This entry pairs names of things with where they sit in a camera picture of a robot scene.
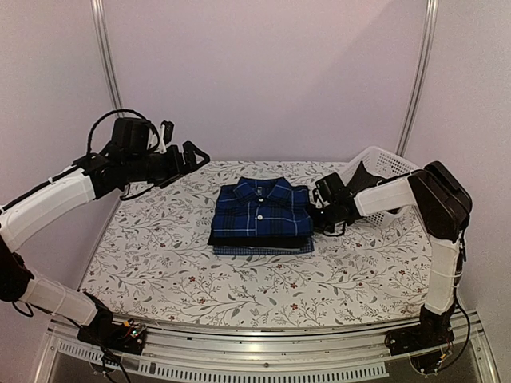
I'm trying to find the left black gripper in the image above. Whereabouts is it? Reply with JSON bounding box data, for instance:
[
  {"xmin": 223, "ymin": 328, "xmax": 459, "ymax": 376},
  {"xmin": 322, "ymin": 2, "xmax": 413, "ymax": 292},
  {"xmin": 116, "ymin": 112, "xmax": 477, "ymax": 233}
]
[{"xmin": 125, "ymin": 140, "xmax": 211, "ymax": 189}]

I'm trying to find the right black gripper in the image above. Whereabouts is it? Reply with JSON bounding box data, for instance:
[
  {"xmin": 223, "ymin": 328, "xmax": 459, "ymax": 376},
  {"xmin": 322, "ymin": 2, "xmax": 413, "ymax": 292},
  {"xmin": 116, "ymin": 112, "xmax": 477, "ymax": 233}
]
[{"xmin": 300, "ymin": 203, "xmax": 339, "ymax": 235}]

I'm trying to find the blue plaid long sleeve shirt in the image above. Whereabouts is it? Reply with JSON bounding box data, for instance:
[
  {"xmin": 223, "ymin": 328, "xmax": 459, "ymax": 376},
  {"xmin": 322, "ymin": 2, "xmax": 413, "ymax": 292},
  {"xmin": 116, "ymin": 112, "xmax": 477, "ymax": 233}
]
[{"xmin": 212, "ymin": 177, "xmax": 313, "ymax": 238}]

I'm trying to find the black shirt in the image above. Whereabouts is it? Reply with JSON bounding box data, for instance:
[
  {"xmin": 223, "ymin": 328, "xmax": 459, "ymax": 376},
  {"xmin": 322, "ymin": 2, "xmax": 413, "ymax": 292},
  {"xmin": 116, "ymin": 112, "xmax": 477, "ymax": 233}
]
[
  {"xmin": 208, "ymin": 234, "xmax": 311, "ymax": 248},
  {"xmin": 347, "ymin": 162, "xmax": 385, "ymax": 195}
]

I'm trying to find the blue checked shirt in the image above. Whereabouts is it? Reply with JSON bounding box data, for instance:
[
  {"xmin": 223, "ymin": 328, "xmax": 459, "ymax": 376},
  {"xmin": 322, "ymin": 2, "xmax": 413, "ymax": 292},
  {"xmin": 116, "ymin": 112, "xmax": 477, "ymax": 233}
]
[{"xmin": 212, "ymin": 237, "xmax": 315, "ymax": 256}]

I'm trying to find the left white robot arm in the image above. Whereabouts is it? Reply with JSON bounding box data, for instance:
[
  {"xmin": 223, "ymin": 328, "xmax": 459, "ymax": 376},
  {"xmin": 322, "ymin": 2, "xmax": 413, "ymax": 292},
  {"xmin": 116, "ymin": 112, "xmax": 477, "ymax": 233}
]
[{"xmin": 1, "ymin": 116, "xmax": 210, "ymax": 346}]

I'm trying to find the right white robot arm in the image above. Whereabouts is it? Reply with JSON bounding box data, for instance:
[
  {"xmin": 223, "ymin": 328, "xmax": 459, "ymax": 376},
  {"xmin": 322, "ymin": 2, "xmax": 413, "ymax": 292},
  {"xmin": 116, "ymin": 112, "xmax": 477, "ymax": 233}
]
[{"xmin": 314, "ymin": 161, "xmax": 473, "ymax": 348}]

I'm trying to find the black shirt in basket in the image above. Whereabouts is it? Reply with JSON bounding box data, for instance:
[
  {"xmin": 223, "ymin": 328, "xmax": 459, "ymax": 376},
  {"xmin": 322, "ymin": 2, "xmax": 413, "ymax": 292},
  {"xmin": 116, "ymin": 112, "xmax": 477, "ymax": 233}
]
[{"xmin": 347, "ymin": 162, "xmax": 385, "ymax": 195}]

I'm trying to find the white plastic basket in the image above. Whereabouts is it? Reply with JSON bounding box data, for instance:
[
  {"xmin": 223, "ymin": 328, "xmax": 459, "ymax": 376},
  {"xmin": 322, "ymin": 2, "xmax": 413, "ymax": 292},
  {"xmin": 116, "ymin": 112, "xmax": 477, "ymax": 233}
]
[{"xmin": 340, "ymin": 146, "xmax": 418, "ymax": 229}]

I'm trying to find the floral tablecloth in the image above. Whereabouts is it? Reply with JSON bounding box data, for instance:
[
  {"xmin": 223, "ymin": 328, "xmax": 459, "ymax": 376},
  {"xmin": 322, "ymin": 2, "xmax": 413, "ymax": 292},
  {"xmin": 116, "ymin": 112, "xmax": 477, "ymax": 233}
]
[{"xmin": 81, "ymin": 162, "xmax": 419, "ymax": 328}]

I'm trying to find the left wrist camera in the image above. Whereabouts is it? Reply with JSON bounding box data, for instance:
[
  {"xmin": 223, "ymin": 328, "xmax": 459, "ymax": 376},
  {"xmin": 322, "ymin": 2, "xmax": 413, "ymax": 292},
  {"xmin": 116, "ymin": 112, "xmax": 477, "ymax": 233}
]
[{"xmin": 158, "ymin": 120, "xmax": 174, "ymax": 154}]

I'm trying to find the right aluminium post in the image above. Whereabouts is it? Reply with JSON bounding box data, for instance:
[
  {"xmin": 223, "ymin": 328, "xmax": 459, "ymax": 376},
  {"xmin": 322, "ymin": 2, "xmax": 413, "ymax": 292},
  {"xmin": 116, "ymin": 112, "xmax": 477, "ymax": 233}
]
[{"xmin": 395, "ymin": 0, "xmax": 439, "ymax": 156}]

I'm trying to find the aluminium post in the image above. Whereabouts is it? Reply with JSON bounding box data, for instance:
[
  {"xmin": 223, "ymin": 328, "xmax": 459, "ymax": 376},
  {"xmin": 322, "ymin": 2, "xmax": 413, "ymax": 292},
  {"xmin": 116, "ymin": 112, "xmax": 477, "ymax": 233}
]
[
  {"xmin": 395, "ymin": 0, "xmax": 439, "ymax": 156},
  {"xmin": 90, "ymin": 0, "xmax": 123, "ymax": 109}
]

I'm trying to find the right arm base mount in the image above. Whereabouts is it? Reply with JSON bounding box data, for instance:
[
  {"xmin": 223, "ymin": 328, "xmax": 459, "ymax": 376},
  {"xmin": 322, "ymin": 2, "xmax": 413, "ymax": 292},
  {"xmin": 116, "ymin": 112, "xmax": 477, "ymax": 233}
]
[{"xmin": 384, "ymin": 307, "xmax": 454, "ymax": 375}]

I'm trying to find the left aluminium post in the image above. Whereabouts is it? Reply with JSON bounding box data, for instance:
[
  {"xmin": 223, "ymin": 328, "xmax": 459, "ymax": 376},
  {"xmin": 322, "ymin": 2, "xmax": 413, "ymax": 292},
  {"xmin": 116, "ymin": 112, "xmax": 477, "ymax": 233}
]
[{"xmin": 90, "ymin": 0, "xmax": 123, "ymax": 109}]

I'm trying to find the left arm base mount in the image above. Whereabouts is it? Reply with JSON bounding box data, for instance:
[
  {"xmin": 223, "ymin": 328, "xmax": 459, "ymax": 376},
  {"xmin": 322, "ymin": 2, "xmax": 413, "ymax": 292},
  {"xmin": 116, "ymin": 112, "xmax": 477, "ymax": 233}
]
[{"xmin": 77, "ymin": 293, "xmax": 147, "ymax": 355}]

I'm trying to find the aluminium front rail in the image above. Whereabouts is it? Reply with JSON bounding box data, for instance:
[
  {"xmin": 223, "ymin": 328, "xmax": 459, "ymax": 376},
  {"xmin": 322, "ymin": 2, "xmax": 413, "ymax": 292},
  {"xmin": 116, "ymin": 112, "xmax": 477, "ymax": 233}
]
[{"xmin": 34, "ymin": 311, "xmax": 503, "ymax": 382}]

